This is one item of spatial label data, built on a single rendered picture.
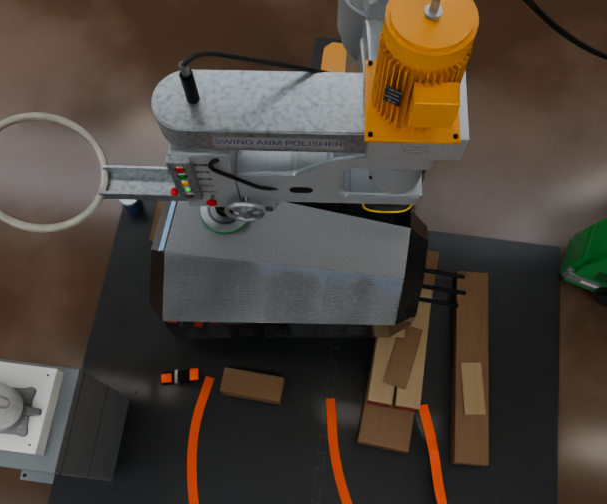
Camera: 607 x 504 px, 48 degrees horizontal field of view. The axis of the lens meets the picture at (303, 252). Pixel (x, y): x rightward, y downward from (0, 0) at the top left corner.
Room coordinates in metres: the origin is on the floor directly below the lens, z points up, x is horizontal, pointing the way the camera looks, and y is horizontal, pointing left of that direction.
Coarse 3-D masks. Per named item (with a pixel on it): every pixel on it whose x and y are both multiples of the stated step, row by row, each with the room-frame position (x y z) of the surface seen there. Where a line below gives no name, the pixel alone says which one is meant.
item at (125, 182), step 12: (108, 168) 1.25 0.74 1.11; (120, 168) 1.25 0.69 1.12; (132, 168) 1.25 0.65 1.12; (144, 168) 1.24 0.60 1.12; (156, 168) 1.24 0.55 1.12; (120, 180) 1.22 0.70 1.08; (132, 180) 1.22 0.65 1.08; (144, 180) 1.21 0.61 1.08; (156, 180) 1.21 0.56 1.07; (168, 180) 1.21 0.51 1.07; (108, 192) 1.15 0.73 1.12; (120, 192) 1.14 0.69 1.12; (132, 192) 1.14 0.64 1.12; (144, 192) 1.14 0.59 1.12; (156, 192) 1.16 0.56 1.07; (168, 192) 1.16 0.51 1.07; (276, 204) 1.10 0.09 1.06
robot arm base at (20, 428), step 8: (24, 392) 0.44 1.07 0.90; (32, 392) 0.44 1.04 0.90; (24, 400) 0.40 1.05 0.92; (32, 400) 0.41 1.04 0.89; (24, 408) 0.37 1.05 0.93; (32, 408) 0.37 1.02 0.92; (24, 416) 0.35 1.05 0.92; (16, 424) 0.32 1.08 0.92; (24, 424) 0.32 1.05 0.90; (0, 432) 0.29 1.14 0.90; (8, 432) 0.29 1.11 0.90; (16, 432) 0.29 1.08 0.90; (24, 432) 0.29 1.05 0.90
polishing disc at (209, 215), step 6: (204, 210) 1.16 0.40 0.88; (210, 210) 1.16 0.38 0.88; (204, 216) 1.14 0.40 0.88; (210, 216) 1.13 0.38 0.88; (216, 216) 1.13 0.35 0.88; (204, 222) 1.11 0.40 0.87; (210, 222) 1.11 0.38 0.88; (216, 222) 1.11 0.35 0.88; (222, 222) 1.11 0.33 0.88; (228, 222) 1.10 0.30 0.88; (234, 222) 1.10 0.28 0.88; (240, 222) 1.10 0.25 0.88; (216, 228) 1.08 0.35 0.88; (222, 228) 1.08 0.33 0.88; (228, 228) 1.08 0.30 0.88; (234, 228) 1.08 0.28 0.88
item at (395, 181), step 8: (376, 176) 1.07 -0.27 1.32; (384, 176) 1.05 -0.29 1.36; (392, 176) 1.03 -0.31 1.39; (400, 176) 1.03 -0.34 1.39; (408, 176) 1.03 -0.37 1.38; (416, 176) 1.05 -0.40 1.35; (376, 184) 1.06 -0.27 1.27; (384, 184) 1.04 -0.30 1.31; (392, 184) 1.03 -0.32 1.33; (400, 184) 1.03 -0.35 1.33; (408, 184) 1.04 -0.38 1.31; (392, 192) 1.03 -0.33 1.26; (400, 192) 1.03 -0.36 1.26
